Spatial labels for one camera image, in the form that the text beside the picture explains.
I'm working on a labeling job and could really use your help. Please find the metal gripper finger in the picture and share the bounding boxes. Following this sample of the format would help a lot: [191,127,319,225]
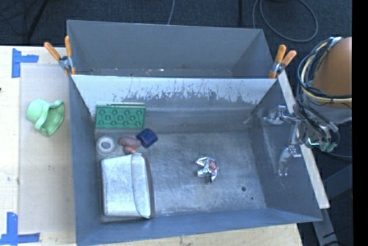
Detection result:
[277,146,302,177]
[262,105,295,125]

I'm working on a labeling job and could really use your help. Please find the crumpled silver foil wrapper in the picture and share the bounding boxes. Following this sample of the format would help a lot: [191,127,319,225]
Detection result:
[194,156,221,185]

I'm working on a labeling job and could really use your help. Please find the grey metal bin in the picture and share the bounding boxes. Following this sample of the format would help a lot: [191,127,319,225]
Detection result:
[66,20,324,246]

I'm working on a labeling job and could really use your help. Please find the dark blue cube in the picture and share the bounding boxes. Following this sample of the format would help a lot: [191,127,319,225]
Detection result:
[136,128,159,149]

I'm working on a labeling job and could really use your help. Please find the red-brown toy food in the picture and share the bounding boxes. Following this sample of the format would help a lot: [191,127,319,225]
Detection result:
[118,136,143,155]

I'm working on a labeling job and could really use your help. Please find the dark green flat block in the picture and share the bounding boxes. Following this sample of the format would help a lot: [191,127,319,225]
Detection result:
[94,103,147,130]

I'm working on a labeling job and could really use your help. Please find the light green plastic cup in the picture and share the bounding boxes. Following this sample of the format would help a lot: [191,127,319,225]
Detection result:
[25,98,66,137]

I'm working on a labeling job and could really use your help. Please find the pale flat board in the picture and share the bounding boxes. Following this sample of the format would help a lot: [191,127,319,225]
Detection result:
[17,62,76,236]

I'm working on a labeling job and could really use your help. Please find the clear tape ring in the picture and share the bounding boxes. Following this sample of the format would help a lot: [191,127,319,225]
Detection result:
[95,135,117,156]

